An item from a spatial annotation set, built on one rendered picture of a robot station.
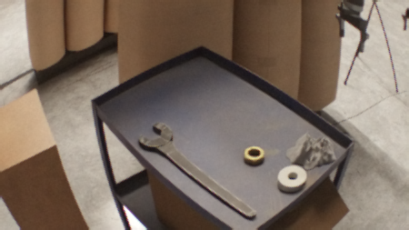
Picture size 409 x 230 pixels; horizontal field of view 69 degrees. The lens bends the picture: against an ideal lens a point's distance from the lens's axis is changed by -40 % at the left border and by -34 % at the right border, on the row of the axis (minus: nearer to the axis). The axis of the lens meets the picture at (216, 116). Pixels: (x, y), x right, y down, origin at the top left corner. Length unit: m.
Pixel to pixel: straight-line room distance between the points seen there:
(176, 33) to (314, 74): 0.96
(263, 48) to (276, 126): 0.74
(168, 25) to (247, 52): 0.48
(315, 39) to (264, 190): 1.30
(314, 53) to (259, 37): 0.47
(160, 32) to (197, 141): 0.54
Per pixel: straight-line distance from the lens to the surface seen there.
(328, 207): 1.04
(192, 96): 1.20
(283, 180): 0.94
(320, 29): 2.11
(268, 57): 1.84
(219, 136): 1.08
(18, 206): 1.16
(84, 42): 3.14
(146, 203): 1.40
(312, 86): 2.27
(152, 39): 1.50
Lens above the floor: 1.56
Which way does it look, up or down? 37 degrees down
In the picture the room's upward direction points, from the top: 2 degrees clockwise
